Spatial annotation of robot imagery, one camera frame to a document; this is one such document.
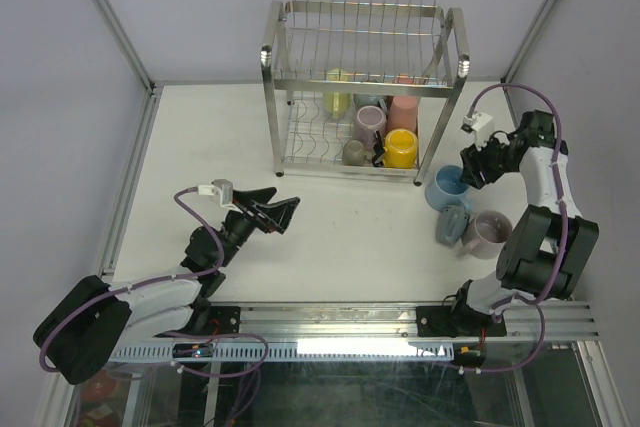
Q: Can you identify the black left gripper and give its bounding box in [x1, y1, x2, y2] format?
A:
[216, 186, 298, 267]

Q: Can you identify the light blue ribbed mug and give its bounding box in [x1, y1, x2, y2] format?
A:
[425, 165, 472, 213]

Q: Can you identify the blue-grey speckled jug mug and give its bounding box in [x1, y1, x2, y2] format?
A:
[435, 205, 470, 246]

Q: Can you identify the lilac mug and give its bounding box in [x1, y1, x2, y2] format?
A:
[457, 210, 513, 260]
[353, 105, 387, 150]

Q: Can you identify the yellow enamel mug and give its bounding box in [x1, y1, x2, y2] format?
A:
[372, 128, 418, 169]

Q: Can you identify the tall pink cup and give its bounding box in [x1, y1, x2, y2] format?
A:
[386, 96, 420, 133]

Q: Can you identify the small grey-green cup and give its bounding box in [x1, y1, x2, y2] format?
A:
[341, 139, 369, 167]

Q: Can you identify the pink mug with handle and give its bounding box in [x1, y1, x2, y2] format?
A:
[393, 76, 414, 85]

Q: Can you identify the pale yellow-green mug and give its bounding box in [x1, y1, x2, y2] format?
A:
[323, 68, 352, 120]

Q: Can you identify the dark speckled grey mug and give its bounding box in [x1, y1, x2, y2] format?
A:
[352, 94, 388, 113]

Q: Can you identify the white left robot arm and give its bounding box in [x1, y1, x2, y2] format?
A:
[33, 179, 301, 385]

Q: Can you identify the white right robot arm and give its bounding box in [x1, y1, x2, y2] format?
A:
[447, 110, 599, 335]

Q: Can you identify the stainless steel dish rack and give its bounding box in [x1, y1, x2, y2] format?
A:
[260, 0, 470, 185]

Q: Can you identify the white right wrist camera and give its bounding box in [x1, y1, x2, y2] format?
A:
[461, 112, 496, 150]

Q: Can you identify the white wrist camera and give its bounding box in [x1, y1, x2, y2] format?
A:
[196, 179, 239, 212]
[461, 112, 496, 150]

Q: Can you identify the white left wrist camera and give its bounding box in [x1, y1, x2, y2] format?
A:
[196, 179, 239, 212]

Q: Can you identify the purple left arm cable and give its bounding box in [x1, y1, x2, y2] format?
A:
[38, 185, 224, 373]

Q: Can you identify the aluminium mounting rail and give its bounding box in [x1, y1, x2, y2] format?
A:
[214, 301, 600, 343]

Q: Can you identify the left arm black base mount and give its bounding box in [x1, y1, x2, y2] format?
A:
[158, 299, 241, 338]

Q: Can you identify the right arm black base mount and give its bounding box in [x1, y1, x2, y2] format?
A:
[415, 291, 507, 338]

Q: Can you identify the slotted grey cable duct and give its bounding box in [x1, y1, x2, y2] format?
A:
[110, 337, 454, 364]

